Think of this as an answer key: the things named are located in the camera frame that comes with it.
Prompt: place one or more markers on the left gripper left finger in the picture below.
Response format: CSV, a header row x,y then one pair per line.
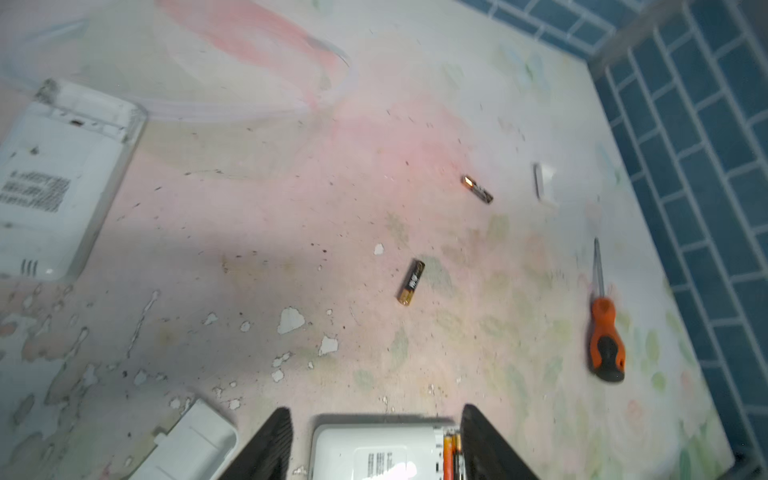
x,y
267,454

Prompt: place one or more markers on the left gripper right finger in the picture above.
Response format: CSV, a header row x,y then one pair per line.
x,y
487,454

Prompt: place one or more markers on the white remote with display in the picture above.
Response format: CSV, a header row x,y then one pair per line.
x,y
379,451

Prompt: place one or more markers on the orange black screwdriver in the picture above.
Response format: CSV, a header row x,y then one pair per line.
x,y
606,350

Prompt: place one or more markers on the black gold battery in remote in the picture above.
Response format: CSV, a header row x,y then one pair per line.
x,y
458,458

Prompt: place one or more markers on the orange battery in remote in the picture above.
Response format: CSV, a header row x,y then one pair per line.
x,y
448,457

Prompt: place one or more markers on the white battery cover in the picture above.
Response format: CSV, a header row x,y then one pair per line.
x,y
544,176
198,447

